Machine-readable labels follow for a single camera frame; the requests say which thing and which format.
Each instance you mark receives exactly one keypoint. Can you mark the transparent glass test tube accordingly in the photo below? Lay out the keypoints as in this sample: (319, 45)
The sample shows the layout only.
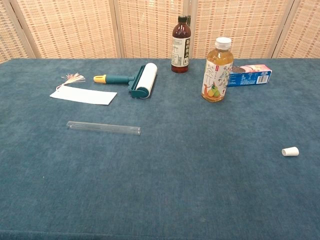
(105, 127)

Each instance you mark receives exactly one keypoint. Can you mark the white tapered stopper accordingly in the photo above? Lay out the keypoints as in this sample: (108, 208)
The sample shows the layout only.
(291, 151)

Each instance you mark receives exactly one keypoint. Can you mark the green lint roller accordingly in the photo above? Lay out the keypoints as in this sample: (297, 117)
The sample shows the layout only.
(147, 77)

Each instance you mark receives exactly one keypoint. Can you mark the blue table cloth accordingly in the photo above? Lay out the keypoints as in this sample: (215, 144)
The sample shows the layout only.
(160, 175)

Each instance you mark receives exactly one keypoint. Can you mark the dark tea bottle black cap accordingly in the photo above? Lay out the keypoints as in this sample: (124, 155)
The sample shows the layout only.
(180, 55)

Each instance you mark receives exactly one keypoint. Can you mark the yellow tea bottle white cap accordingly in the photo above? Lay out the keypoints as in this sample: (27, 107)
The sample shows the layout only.
(216, 77)

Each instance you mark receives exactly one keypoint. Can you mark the white paper bookmark with tassel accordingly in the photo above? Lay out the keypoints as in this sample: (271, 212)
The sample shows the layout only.
(85, 95)

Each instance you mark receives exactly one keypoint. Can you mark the blue pink cookie box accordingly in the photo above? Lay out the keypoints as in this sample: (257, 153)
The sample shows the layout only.
(250, 78)

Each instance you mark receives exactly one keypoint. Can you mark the black screen hinge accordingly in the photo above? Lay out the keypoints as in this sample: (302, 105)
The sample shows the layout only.
(189, 21)

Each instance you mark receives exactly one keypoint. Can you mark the woven bamboo folding screen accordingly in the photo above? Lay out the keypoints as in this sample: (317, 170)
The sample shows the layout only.
(75, 25)

